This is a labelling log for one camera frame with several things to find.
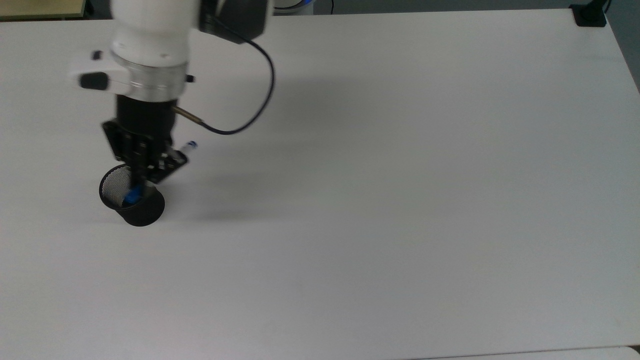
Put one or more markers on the wooden board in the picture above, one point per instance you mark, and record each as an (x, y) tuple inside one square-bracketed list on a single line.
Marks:
[(40, 7)]

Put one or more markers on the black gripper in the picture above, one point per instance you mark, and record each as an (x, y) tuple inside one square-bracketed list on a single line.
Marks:
[(145, 120)]

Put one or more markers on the black mesh pen cup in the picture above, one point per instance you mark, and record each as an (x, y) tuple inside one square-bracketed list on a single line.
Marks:
[(142, 210)]

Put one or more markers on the blue white marker pen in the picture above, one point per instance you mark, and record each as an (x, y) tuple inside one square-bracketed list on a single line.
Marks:
[(132, 196)]

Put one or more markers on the black table clamp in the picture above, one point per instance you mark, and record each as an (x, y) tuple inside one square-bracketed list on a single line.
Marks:
[(590, 14)]

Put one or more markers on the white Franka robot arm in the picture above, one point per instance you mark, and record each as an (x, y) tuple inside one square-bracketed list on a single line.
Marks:
[(150, 45)]

